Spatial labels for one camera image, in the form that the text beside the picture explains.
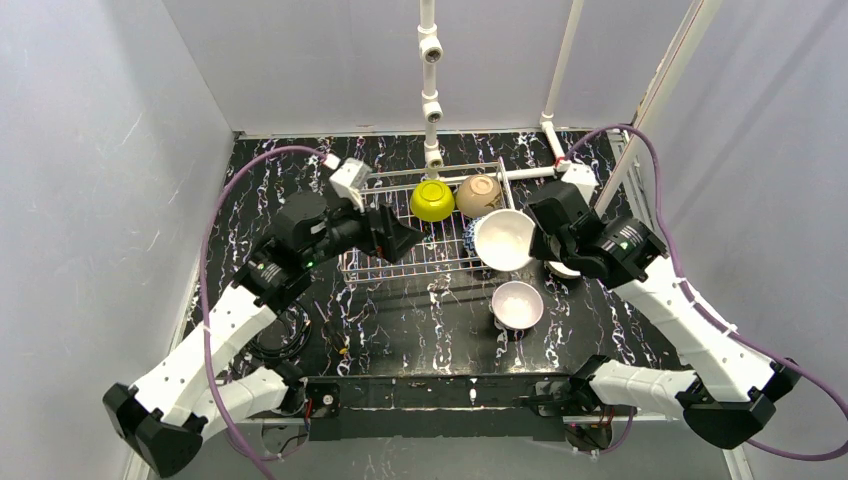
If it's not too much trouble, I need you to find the white PVC pipe frame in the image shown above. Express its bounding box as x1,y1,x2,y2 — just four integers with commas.
466,1,584,183

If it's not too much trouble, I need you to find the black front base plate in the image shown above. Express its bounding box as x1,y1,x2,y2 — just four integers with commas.
291,374,641,444

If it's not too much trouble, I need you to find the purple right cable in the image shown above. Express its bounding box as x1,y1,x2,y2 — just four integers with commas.
563,124,848,463

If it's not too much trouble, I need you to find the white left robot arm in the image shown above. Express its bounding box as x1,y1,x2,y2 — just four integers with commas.
102,192,425,478

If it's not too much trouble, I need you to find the white wire dish rack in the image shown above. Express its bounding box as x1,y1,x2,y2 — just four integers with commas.
338,168,486,284

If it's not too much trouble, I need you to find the yellow-green bowl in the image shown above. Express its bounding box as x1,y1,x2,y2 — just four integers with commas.
410,180,455,222

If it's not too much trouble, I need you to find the cream white bowl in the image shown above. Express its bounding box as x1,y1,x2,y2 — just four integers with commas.
545,261,581,280

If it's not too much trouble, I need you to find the purple cable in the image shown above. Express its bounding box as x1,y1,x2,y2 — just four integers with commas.
563,124,848,463
198,145,333,480

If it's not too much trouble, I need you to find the white PVC camera post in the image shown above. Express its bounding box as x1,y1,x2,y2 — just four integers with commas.
417,0,444,179

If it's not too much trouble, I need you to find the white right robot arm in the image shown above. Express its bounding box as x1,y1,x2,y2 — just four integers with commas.
525,182,800,450

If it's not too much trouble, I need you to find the black yellow screwdriver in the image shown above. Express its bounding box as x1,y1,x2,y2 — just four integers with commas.
314,301,349,356

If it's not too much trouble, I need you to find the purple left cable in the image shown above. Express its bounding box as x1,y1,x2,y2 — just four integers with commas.
198,145,333,480

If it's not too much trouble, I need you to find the aluminium extrusion frame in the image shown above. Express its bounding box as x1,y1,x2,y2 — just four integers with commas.
122,377,313,480

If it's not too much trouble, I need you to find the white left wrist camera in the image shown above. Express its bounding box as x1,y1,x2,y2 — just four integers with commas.
330,158,373,213

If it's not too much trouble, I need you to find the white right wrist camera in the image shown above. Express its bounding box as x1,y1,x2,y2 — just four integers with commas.
555,161,599,204

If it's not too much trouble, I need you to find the beige floral bowl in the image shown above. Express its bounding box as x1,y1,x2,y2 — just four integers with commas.
455,174,503,219

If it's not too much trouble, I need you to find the blue patterned bowl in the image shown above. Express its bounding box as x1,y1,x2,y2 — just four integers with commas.
462,218,479,257

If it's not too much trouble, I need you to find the red patterned bowl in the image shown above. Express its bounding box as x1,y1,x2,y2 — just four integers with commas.
472,209,535,272

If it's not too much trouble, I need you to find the white diagonal PVC pole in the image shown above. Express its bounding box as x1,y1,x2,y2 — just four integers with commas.
595,0,723,213

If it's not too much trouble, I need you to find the white bowl under green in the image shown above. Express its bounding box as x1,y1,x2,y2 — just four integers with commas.
491,281,544,330

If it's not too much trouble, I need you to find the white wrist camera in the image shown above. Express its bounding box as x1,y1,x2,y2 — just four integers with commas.
330,158,373,213
555,161,599,204

